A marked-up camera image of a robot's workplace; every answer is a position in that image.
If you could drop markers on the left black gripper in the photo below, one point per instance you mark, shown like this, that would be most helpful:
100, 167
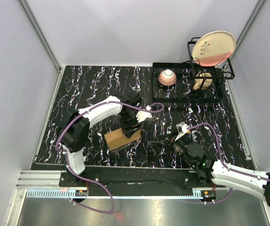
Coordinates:
129, 131

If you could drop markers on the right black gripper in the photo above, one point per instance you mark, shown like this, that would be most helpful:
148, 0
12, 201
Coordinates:
157, 146

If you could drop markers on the brown cardboard express box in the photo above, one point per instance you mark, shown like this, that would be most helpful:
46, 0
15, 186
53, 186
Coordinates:
117, 139

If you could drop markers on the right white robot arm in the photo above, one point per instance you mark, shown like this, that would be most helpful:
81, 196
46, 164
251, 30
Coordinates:
256, 183

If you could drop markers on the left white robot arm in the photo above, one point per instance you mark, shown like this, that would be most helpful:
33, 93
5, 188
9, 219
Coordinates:
74, 128

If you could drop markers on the pink patterned bowl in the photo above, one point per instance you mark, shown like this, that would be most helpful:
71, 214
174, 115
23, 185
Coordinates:
167, 77

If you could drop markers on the beige ceramic mug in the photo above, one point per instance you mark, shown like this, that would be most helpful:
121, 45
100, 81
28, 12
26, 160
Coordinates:
203, 81

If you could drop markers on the cream pink plate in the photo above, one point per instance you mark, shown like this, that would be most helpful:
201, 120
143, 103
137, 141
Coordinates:
213, 48

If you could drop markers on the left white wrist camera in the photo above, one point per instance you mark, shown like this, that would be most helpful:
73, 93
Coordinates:
143, 116

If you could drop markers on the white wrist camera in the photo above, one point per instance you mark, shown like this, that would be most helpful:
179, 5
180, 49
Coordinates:
182, 129
143, 116

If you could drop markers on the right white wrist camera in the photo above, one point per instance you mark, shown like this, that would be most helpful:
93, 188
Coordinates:
182, 129

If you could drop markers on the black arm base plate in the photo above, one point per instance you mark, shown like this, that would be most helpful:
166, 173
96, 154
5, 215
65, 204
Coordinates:
183, 178

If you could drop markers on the black wire dish rack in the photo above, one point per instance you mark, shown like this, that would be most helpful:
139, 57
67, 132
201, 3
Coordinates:
186, 74

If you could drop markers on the aluminium frame rail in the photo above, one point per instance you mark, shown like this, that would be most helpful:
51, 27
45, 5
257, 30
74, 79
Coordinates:
38, 31

